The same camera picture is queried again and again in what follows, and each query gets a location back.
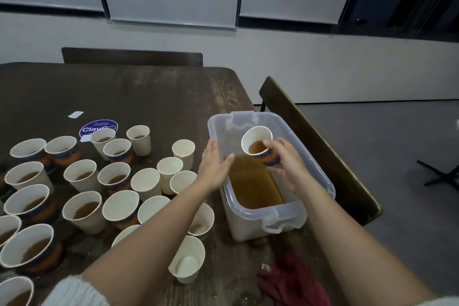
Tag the round white side table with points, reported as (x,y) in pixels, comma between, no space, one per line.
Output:
(448,173)

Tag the person's left forearm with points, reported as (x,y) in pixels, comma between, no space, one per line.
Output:
(143,252)

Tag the round blue sticker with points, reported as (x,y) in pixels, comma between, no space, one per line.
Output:
(97,126)

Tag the dark wooden table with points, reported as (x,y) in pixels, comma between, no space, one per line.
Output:
(143,90)

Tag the group of paper cups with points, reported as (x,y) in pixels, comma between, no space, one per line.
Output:
(80,173)

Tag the dark red cloth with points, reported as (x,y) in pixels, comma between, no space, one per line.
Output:
(294,284)

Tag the orange blue patterned paper cup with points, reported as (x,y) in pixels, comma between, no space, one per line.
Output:
(254,137)

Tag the person's right forearm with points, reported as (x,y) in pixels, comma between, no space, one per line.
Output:
(351,255)

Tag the person's left hand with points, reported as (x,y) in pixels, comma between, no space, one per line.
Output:
(214,173)

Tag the white paper cup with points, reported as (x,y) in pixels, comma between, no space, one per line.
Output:
(183,151)
(170,169)

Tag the person's right hand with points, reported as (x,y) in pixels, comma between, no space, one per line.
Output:
(292,169)

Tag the dark wooden chair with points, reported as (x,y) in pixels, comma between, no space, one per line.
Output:
(133,57)
(323,151)

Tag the small white paper label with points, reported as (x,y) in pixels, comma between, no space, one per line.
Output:
(75,114)

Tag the clear plastic storage bin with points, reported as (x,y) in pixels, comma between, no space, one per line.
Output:
(247,225)

